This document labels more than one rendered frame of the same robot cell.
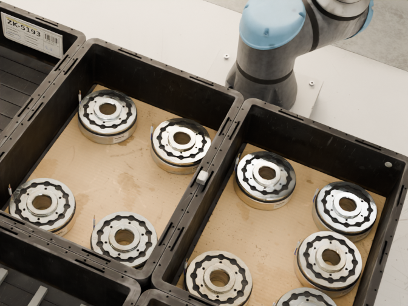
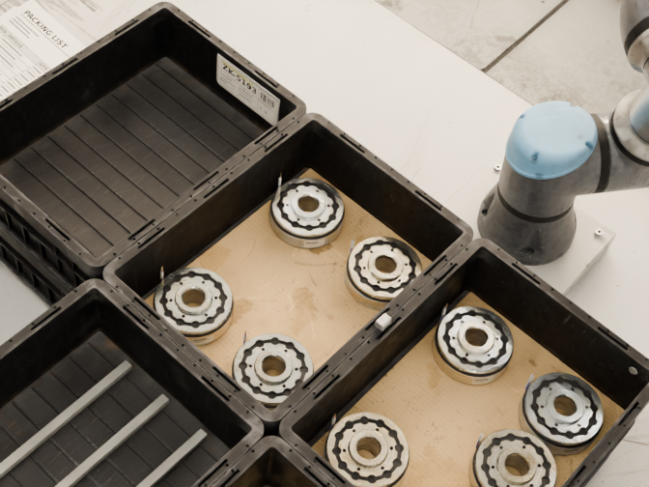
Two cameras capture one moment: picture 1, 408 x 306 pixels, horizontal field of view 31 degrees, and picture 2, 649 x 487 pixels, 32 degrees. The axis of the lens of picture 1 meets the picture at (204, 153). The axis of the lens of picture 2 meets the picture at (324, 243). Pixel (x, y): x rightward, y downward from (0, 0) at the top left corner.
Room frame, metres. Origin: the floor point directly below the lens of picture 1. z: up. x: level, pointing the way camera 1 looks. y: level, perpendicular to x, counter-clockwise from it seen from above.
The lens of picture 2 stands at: (-0.06, -0.17, 2.11)
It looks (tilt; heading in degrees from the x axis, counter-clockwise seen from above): 54 degrees down; 19
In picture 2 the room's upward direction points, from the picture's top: 10 degrees clockwise
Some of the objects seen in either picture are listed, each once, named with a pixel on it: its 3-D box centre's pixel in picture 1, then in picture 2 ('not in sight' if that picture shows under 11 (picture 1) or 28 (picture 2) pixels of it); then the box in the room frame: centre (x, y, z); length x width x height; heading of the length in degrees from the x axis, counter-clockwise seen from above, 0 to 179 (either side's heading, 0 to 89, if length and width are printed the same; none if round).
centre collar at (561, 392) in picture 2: (347, 204); (564, 406); (0.72, -0.25, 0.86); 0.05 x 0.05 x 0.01
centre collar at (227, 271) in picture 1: (219, 278); (368, 448); (0.54, -0.06, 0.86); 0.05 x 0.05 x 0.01
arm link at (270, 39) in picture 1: (272, 32); (550, 156); (1.07, -0.09, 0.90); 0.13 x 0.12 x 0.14; 127
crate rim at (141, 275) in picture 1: (114, 148); (294, 257); (0.71, 0.14, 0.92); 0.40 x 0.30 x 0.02; 165
